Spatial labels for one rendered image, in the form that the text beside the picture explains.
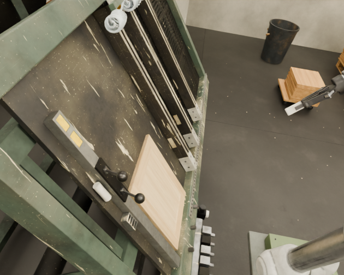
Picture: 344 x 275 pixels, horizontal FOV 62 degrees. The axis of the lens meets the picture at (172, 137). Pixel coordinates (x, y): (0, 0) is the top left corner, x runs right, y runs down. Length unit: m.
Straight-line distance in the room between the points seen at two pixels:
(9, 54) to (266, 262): 1.28
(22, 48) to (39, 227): 0.47
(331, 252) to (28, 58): 1.15
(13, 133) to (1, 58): 0.23
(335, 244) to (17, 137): 1.08
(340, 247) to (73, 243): 0.87
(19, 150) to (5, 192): 0.16
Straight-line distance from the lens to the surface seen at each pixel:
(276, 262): 1.46
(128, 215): 1.16
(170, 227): 1.51
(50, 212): 0.84
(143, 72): 1.47
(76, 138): 0.97
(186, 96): 2.13
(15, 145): 0.91
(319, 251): 1.26
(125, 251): 1.25
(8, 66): 0.80
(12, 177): 0.78
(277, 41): 5.52
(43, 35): 0.93
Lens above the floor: 2.28
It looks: 42 degrees down
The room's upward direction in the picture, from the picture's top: 10 degrees clockwise
